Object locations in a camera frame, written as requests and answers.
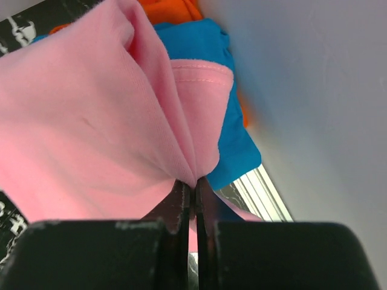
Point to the folded orange t-shirt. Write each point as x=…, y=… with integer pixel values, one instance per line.
x=175, y=9

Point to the folded blue t-shirt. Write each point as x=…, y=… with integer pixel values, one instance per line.
x=126, y=108

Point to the pink t-shirt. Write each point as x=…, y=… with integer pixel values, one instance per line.
x=17, y=74

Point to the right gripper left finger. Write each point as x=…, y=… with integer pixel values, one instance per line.
x=172, y=263

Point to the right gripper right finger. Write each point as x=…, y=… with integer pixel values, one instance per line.
x=209, y=209

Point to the black marble pattern mat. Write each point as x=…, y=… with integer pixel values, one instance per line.
x=15, y=33

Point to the aluminium frame rail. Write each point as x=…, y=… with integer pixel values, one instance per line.
x=261, y=196

